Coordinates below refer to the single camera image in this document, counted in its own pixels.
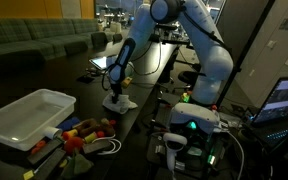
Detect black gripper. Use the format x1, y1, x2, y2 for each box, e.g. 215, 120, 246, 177
109, 81, 123, 105

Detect white terry towel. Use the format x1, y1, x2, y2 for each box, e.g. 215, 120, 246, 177
102, 93, 139, 115

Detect small black flat device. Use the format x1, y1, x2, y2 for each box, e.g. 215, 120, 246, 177
76, 74, 96, 84

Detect brown plush toy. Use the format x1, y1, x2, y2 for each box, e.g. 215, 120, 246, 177
72, 117, 117, 138

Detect tablet with lit screen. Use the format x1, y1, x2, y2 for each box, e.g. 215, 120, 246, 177
88, 55, 111, 71

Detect yellow cylinder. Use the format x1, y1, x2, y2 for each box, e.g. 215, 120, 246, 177
83, 131, 98, 144

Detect dark rectangular block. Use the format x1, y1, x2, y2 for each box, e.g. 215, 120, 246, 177
26, 138, 64, 165
82, 139, 113, 155
33, 148, 67, 180

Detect blue block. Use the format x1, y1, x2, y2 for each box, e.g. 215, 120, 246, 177
56, 116, 81, 132

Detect orange yellow peg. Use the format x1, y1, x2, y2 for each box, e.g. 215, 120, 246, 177
62, 128, 79, 141

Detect small dark ottoman stool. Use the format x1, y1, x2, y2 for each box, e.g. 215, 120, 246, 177
112, 33, 123, 44

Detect large dark ottoman stool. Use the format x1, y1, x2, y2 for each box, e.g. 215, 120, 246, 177
90, 31, 109, 51

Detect orange fuzzy ball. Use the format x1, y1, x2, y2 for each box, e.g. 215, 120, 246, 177
63, 136, 84, 155

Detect small green yellow object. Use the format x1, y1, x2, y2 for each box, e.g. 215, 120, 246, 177
180, 92, 192, 104

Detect white cup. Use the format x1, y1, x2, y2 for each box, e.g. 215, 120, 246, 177
43, 125, 63, 140

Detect white VR controller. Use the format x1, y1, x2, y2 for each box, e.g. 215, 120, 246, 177
162, 132, 188, 173

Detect black office chair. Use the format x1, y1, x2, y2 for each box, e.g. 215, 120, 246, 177
177, 70, 202, 88

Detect green cloth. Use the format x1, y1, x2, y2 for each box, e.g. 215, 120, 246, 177
62, 153, 95, 179

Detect white VR headset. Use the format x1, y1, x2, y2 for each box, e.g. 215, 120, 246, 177
168, 102, 221, 134

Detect tiny yellow piece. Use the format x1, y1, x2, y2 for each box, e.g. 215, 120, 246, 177
58, 159, 69, 169

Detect orange toy pieces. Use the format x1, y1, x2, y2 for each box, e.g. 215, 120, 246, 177
30, 139, 47, 155

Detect clear plastic bin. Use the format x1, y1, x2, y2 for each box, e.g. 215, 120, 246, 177
0, 88, 77, 152

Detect black electronics box green lights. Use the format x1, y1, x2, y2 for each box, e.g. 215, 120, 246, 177
147, 131, 226, 178

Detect green plaid sofa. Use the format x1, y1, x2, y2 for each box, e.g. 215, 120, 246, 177
0, 18, 100, 79

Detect small yellow block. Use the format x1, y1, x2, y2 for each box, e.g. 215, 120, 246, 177
22, 169, 35, 180

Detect black slanted pole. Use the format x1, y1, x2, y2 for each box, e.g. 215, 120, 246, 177
216, 0, 276, 108

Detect open laptop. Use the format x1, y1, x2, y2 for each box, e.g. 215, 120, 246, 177
248, 76, 288, 149

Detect white looped cable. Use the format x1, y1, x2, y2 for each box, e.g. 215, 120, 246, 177
92, 134, 122, 156

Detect black camera stand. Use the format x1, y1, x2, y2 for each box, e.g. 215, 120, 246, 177
155, 23, 202, 68

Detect white headset cable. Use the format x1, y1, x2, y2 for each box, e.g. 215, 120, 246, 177
217, 128, 246, 180

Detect white light switch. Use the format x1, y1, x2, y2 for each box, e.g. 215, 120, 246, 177
266, 39, 278, 50

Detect grey wall sign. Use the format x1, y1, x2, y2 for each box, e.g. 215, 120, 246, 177
278, 18, 288, 32

